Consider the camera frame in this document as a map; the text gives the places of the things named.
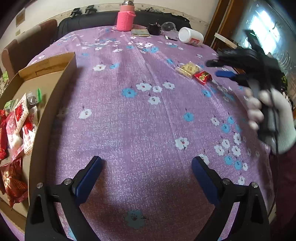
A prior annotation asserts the red square snack packet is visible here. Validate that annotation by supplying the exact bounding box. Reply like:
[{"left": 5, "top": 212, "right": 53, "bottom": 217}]
[{"left": 193, "top": 71, "right": 212, "bottom": 85}]

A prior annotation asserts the yellow cracker packet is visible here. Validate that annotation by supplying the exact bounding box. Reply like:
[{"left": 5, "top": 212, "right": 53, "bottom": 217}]
[{"left": 175, "top": 61, "right": 202, "bottom": 79}]

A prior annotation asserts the dark red foil snack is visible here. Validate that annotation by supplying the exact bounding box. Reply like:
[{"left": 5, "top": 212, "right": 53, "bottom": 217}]
[{"left": 1, "top": 158, "right": 28, "bottom": 208}]

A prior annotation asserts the pink cartoon candy packet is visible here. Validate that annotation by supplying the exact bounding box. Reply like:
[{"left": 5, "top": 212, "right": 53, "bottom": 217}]
[{"left": 6, "top": 111, "right": 23, "bottom": 151}]

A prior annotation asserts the red long snack bar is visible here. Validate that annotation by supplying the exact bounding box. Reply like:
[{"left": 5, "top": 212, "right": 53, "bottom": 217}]
[{"left": 0, "top": 109, "right": 8, "bottom": 161}]

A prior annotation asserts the white red snack packet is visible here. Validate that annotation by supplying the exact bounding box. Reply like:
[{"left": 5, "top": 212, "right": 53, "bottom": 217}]
[{"left": 14, "top": 93, "right": 29, "bottom": 133}]

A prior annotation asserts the green small snack packet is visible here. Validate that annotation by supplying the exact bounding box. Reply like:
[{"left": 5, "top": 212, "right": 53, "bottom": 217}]
[{"left": 4, "top": 98, "right": 19, "bottom": 113}]

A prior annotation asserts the green clear pastry packet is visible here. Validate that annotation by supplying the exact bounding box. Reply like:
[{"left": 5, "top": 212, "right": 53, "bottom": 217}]
[{"left": 26, "top": 88, "right": 43, "bottom": 109}]

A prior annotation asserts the white gloved right hand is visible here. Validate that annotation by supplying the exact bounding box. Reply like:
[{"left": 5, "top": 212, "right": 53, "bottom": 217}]
[{"left": 245, "top": 88, "right": 295, "bottom": 154}]

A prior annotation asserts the white plastic jar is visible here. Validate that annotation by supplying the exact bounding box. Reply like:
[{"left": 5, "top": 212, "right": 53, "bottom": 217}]
[{"left": 178, "top": 27, "right": 204, "bottom": 46}]

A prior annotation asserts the clear glass cup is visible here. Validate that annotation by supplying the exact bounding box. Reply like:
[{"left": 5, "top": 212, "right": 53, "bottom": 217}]
[{"left": 161, "top": 22, "right": 178, "bottom": 40}]

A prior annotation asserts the small black box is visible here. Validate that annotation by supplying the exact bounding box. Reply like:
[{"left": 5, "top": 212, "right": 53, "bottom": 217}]
[{"left": 147, "top": 23, "right": 162, "bottom": 36}]

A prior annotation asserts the small notebook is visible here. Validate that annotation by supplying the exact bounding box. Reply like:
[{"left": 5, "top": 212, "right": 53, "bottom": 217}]
[{"left": 131, "top": 29, "right": 150, "bottom": 37}]

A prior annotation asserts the pink knit-sleeved thermos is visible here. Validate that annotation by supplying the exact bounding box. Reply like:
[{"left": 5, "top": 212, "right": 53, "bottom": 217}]
[{"left": 116, "top": 0, "right": 136, "bottom": 32}]

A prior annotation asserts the black leather sofa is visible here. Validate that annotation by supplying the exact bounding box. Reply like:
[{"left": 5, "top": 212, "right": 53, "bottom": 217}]
[{"left": 55, "top": 10, "right": 191, "bottom": 41}]

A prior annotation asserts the cardboard tray box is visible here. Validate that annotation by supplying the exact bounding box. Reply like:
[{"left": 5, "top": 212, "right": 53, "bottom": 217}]
[{"left": 1, "top": 52, "right": 77, "bottom": 232}]

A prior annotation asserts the brown armchair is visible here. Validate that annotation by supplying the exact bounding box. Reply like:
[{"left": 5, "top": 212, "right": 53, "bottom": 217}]
[{"left": 1, "top": 19, "right": 57, "bottom": 80}]

